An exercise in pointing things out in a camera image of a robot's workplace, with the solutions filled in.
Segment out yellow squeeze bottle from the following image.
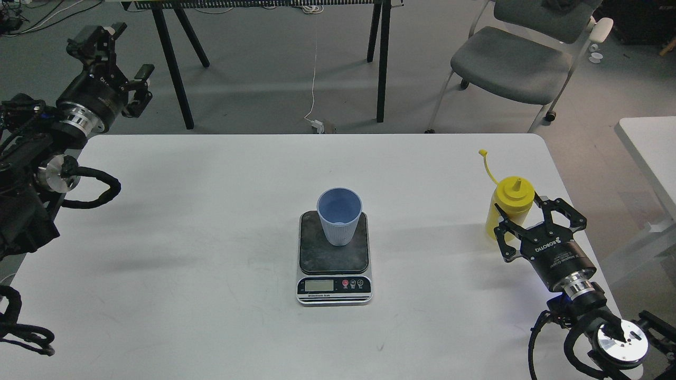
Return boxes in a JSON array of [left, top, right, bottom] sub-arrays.
[[478, 149, 534, 240]]

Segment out grey office chair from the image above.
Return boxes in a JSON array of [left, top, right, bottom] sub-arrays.
[[449, 1, 613, 133]]

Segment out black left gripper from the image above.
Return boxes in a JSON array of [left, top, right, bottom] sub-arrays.
[[56, 22, 155, 133]]

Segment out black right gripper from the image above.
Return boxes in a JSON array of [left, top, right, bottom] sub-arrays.
[[493, 194, 597, 292]]

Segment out digital kitchen scale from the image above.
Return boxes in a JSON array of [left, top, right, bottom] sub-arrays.
[[295, 210, 373, 307]]

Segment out white side table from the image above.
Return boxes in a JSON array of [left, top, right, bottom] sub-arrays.
[[602, 116, 676, 286]]

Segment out white power adapter with cable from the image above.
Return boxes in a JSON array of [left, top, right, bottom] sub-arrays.
[[302, 5, 327, 135]]

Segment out black cables on floor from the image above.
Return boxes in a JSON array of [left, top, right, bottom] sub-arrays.
[[0, 0, 101, 37]]

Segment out blue plastic cup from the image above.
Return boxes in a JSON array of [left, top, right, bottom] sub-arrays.
[[317, 187, 363, 247]]

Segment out black trestle table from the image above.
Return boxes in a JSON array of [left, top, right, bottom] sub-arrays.
[[119, 1, 410, 134]]

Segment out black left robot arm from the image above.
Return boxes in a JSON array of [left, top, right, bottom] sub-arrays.
[[1, 22, 154, 258]]

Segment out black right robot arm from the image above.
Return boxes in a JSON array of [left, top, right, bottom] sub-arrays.
[[493, 196, 675, 379]]

